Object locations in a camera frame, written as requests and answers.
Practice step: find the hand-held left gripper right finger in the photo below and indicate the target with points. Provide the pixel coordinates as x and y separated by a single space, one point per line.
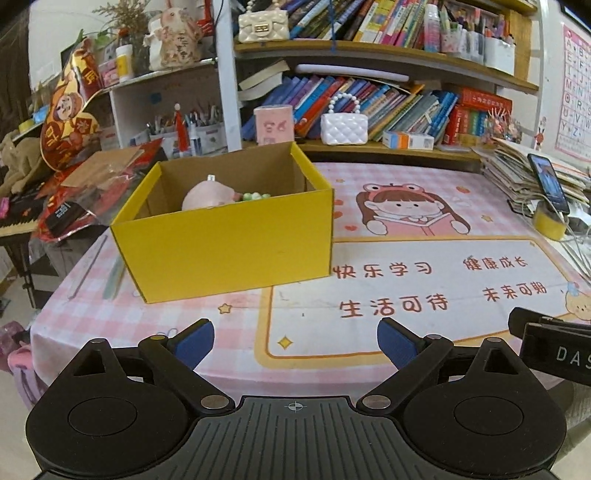
397 344

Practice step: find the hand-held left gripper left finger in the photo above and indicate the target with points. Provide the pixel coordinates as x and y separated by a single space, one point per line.
196 344

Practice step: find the yellow cardboard box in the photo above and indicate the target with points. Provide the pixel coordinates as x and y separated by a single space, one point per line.
221 249

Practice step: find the pink plush pig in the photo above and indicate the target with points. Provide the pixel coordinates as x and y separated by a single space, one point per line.
207 196

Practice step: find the green blue toy figure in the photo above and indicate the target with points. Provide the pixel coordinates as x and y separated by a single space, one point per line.
254 196

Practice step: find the clear plastic ruler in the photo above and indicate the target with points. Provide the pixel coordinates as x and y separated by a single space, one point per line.
114 279

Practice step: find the yellow tape roll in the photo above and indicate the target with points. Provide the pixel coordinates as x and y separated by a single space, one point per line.
549 226

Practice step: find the black smartphone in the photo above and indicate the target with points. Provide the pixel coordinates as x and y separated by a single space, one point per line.
547 182

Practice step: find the pink bag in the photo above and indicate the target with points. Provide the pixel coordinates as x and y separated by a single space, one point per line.
16 360

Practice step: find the small black box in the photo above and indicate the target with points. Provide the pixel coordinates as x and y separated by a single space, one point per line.
64 214

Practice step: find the stack of paper booklets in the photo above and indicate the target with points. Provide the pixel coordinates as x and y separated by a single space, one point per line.
508 168

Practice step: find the red festive paper pile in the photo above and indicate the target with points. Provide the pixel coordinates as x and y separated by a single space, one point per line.
152 152

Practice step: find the wooden bookshelf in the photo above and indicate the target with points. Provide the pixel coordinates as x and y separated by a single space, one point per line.
351 151

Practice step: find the brown cardboard sheet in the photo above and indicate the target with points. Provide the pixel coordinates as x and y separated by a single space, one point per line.
101 166

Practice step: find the orange white carton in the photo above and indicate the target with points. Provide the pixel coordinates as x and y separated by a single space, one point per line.
408 141

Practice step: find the white holder of pens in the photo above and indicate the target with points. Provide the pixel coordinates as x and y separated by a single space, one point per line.
207 138

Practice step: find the red tassel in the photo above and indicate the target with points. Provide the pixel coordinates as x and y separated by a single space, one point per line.
182 134

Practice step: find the black keyboard piano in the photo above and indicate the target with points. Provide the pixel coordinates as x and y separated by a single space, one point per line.
18 221

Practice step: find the white quilted pearl handbag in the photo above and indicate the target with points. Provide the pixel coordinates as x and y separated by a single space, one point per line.
344 131

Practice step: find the pink square container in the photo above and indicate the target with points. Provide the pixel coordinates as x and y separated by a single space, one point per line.
274 127

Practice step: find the row of blue purple books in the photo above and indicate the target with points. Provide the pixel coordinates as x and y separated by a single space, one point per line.
392 108

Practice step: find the pink clip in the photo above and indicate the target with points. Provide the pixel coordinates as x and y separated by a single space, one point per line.
3 207

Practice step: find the pink spiky ornament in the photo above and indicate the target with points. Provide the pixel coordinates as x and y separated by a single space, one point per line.
501 127

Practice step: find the white cubby shelf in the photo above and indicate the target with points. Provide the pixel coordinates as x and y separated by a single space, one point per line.
138 106

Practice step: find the brown cloth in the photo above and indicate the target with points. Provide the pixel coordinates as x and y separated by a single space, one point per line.
23 161

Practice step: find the red gold festive cutout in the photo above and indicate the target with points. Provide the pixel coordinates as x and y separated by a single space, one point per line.
69 120

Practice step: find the red thick books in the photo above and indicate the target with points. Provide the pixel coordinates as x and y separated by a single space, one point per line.
480 99

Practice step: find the thick lying books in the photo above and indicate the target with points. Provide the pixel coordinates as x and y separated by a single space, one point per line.
263 83

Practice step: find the white rolled sheet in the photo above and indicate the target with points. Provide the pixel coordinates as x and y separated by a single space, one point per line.
346 69

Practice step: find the pink small tub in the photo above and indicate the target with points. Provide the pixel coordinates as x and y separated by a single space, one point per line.
107 74

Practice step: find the white jar yellow label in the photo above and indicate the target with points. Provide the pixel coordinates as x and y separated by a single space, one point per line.
124 64

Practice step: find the bunny figurine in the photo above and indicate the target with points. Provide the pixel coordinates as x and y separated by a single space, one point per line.
173 46

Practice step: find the white holders of markers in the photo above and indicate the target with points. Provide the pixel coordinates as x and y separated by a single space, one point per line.
498 57

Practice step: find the pastel striped bottle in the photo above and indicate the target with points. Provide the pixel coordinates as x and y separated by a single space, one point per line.
431 32

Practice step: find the cream quilted pearl handbag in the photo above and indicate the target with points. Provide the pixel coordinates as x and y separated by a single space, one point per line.
263 27

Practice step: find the row of colourful thin books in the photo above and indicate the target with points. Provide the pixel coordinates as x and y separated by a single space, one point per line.
369 18

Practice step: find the dark wooden door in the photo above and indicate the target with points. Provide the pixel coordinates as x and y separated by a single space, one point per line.
14 69

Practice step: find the dried flower bouquet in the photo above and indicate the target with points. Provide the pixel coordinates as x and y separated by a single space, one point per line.
124 14

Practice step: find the alphabet wall poster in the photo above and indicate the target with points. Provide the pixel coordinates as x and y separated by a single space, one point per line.
577 92

